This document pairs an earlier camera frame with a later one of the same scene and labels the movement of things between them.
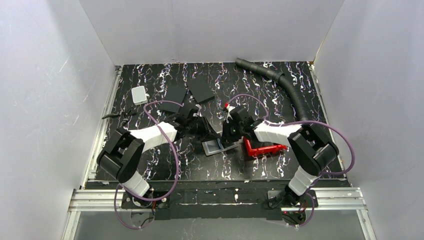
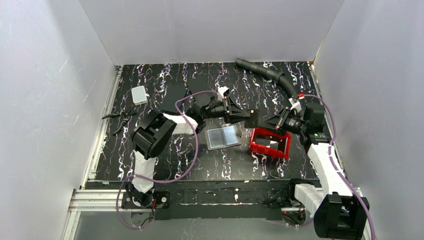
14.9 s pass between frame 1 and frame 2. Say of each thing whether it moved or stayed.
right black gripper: moved
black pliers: stayed
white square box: stayed
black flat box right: stayed
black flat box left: stayed
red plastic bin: moved
